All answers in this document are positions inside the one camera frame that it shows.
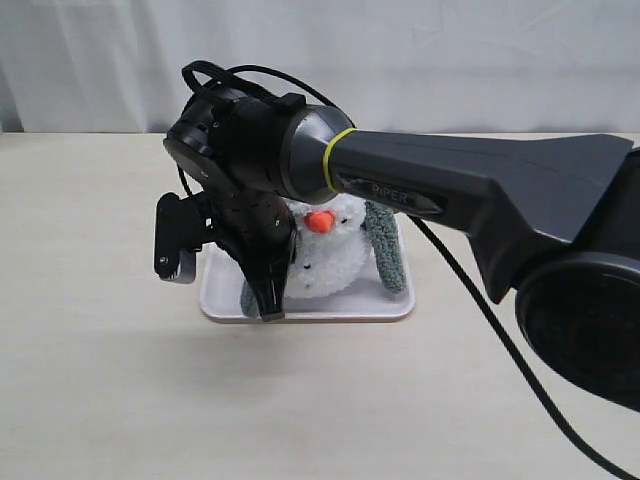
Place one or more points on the white rectangular plastic tray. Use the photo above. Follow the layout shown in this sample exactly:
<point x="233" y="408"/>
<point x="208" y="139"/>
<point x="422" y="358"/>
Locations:
<point x="223" y="290"/>

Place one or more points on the white plush snowman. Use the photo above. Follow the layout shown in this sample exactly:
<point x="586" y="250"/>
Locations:
<point x="332" y="246"/>

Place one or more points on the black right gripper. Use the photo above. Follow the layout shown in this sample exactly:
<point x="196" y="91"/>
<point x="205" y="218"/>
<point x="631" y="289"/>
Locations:
<point x="255" y="229"/>

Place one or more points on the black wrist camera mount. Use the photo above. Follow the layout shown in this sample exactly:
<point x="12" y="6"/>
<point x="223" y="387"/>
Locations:
<point x="182" y="228"/>

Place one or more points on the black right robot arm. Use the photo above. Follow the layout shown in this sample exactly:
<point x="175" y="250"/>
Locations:
<point x="555" y="219"/>

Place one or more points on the green fleece scarf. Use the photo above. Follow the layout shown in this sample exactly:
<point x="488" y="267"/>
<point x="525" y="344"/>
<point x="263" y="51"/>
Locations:
<point x="381" y="227"/>

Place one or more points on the white background curtain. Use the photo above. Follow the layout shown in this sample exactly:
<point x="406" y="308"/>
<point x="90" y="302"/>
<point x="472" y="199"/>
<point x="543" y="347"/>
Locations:
<point x="444" y="66"/>

